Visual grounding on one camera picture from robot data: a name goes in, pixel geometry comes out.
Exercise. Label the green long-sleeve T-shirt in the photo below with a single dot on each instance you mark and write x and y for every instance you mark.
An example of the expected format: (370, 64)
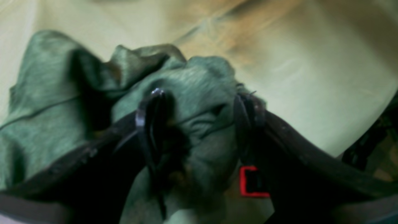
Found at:
(65, 96)

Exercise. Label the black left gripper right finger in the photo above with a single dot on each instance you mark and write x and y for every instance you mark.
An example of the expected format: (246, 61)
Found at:
(306, 185)

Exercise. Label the red black corner clamp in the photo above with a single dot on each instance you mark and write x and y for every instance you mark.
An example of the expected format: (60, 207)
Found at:
(252, 183)

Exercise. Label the light green table cloth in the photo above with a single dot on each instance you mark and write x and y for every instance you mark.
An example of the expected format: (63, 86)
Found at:
(326, 67)

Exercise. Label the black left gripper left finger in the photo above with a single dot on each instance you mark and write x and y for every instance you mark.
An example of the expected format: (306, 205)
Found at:
(91, 183)

